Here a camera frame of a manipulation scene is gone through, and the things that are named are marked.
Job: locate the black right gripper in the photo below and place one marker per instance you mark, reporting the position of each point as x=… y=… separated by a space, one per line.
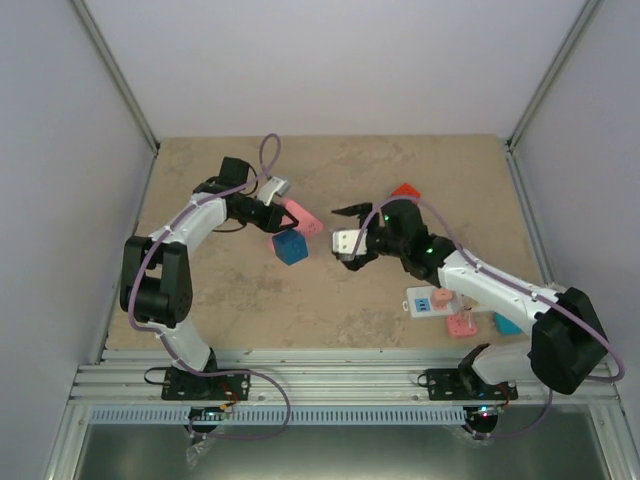
x=358 y=210

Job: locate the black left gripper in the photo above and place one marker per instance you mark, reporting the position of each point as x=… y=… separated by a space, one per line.
x=272 y=220

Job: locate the pink power strip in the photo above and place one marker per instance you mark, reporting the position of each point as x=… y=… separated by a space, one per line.
x=308 y=224

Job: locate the blue cube socket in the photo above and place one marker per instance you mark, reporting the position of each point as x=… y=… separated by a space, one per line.
x=290 y=247

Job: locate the red cube socket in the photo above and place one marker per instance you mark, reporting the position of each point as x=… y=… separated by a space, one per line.
x=406 y=189

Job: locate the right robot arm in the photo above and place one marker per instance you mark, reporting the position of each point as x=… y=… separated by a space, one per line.
x=565 y=339

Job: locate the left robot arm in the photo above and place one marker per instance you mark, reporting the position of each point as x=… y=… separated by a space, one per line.
x=156 y=288

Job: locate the pink round plug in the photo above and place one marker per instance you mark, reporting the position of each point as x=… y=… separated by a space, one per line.
x=441 y=298

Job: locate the small pink socket block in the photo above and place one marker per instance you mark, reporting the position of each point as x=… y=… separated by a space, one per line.
x=461 y=325

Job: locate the cyan socket block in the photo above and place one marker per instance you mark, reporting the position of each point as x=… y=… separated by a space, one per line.
x=506 y=327

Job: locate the white power strip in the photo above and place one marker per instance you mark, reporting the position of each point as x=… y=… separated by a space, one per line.
x=418 y=305

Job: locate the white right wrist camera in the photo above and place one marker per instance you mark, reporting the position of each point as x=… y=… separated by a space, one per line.
x=348 y=244

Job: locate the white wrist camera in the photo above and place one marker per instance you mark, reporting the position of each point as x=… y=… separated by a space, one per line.
x=275 y=186
x=348 y=244

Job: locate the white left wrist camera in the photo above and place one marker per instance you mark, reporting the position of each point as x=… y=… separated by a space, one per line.
x=275 y=186

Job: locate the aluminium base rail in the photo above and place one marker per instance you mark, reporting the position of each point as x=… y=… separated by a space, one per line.
x=307 y=376

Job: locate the aluminium frame post left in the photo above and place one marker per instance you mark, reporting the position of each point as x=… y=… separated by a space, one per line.
x=106 y=56

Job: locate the aluminium frame post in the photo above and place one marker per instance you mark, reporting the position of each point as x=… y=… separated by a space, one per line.
x=565 y=51
x=106 y=56

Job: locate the grey slotted cable duct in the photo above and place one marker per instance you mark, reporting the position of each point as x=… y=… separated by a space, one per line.
x=278 y=415

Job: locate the aluminium frame post right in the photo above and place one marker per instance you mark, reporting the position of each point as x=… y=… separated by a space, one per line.
x=565 y=51

